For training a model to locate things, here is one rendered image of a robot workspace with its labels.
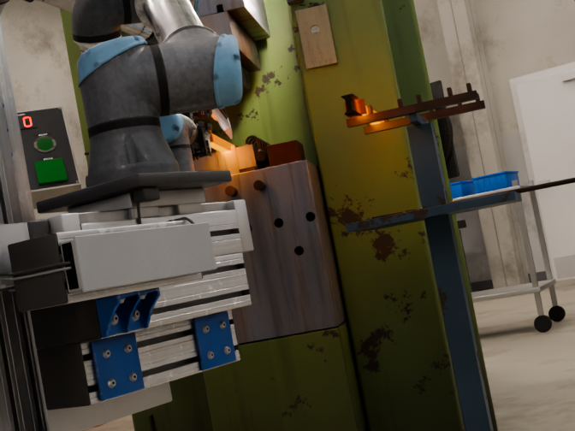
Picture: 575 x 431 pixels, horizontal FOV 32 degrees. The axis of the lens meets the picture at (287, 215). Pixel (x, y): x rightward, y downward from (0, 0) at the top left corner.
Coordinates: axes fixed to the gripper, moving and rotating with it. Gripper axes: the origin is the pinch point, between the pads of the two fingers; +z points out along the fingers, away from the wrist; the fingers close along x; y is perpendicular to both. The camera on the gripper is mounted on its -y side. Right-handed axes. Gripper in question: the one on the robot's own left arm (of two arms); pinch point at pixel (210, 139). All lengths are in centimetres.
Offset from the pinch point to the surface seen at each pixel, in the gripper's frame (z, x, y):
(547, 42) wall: 267, 200, -776
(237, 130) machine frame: 23, -4, -63
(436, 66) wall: 286, 87, -827
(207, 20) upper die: -21.8, 1.6, -32.7
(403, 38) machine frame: 10, 53, -81
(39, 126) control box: -8, -48, -15
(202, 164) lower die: 11.9, -7.0, -13.9
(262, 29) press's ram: -9, 12, -59
